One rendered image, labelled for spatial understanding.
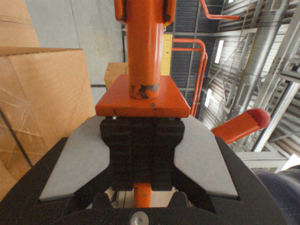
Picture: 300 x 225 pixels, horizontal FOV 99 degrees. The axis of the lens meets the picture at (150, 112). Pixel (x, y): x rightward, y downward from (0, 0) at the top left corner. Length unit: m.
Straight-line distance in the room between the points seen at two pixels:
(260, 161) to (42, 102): 2.18
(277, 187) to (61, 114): 0.40
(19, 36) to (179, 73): 10.63
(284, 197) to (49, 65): 0.42
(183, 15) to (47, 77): 10.91
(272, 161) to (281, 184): 1.95
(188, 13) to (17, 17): 10.54
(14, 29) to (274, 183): 1.13
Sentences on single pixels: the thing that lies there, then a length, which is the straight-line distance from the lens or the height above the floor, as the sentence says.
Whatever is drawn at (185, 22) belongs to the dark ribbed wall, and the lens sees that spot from 11.02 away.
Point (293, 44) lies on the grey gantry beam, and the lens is 2.78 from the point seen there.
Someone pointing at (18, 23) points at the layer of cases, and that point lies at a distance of 1.04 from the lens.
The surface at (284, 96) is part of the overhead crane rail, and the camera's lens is 2.55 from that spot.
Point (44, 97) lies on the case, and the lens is 0.21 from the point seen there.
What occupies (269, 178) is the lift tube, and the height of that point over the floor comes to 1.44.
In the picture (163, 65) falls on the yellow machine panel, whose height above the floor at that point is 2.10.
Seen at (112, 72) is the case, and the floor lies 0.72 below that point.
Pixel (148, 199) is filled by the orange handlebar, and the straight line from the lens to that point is 0.18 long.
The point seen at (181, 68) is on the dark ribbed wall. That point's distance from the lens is 11.12.
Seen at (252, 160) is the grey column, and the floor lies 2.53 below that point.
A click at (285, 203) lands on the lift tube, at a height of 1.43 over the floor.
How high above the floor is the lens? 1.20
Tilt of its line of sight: 2 degrees up
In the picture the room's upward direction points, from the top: 90 degrees clockwise
